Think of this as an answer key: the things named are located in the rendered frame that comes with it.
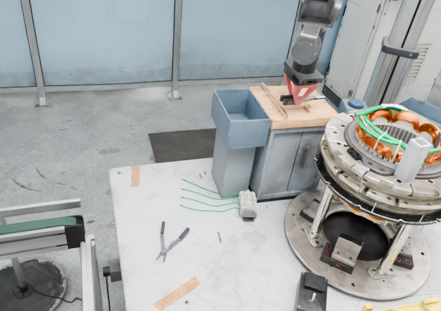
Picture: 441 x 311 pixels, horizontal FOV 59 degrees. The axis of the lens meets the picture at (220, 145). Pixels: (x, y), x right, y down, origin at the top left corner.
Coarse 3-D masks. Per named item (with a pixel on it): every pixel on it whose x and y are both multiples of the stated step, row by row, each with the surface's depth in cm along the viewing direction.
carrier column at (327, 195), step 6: (324, 192) 92; (330, 192) 91; (324, 198) 93; (330, 198) 92; (324, 204) 94; (318, 210) 96; (324, 210) 95; (318, 216) 96; (324, 216) 96; (318, 222) 97; (312, 228) 99; (318, 228) 98; (312, 234) 100; (318, 234) 100
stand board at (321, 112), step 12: (264, 96) 107; (276, 96) 108; (264, 108) 102; (276, 108) 103; (288, 108) 103; (300, 108) 104; (312, 108) 105; (324, 108) 105; (276, 120) 98; (288, 120) 98; (300, 120) 99; (312, 120) 100; (324, 120) 101
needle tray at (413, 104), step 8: (400, 104) 114; (408, 104) 119; (416, 104) 117; (424, 104) 116; (416, 112) 118; (424, 112) 116; (432, 112) 114; (440, 112) 113; (432, 120) 115; (440, 120) 113; (440, 128) 104
